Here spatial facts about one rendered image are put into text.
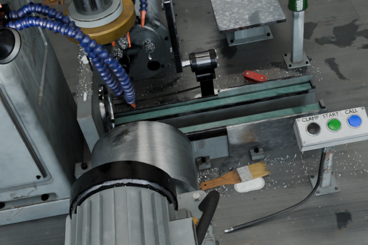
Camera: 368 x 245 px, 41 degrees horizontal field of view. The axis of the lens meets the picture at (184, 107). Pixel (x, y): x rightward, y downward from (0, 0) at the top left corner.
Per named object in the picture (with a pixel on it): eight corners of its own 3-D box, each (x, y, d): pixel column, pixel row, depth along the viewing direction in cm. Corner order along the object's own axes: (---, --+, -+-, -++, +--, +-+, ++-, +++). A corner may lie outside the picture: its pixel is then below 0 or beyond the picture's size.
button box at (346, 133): (299, 152, 122) (302, 145, 118) (292, 126, 125) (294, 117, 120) (368, 139, 122) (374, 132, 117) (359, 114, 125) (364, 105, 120)
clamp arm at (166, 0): (174, 74, 151) (160, 3, 133) (173, 68, 153) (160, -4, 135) (186, 71, 151) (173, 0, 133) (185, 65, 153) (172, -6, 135)
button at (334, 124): (328, 133, 120) (329, 130, 118) (325, 122, 121) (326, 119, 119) (340, 131, 120) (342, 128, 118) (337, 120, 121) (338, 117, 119)
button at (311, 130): (308, 137, 120) (309, 134, 118) (304, 126, 121) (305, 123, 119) (320, 135, 120) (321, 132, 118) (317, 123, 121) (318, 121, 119)
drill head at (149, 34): (104, 105, 157) (82, 42, 140) (103, 29, 186) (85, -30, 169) (182, 91, 157) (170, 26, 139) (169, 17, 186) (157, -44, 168)
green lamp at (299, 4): (291, 12, 159) (291, 0, 155) (286, 3, 163) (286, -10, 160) (309, 9, 159) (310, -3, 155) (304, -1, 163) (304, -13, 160)
